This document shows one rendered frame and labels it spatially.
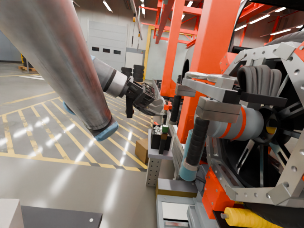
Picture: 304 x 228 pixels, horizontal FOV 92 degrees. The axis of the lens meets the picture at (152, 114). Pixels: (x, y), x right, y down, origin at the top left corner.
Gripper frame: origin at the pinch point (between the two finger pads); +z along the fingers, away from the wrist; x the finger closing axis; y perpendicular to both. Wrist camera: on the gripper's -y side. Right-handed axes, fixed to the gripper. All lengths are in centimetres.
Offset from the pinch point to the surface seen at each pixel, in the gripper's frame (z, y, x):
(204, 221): 54, -31, -29
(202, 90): -1.6, 21.8, -8.9
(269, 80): 2.5, 34.9, -17.0
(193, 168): 2.7, 8.9, -27.5
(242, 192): 26.2, 8.5, -29.2
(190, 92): 8.8, 11.9, 9.7
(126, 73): 98, -384, 722
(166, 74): 75, -62, 205
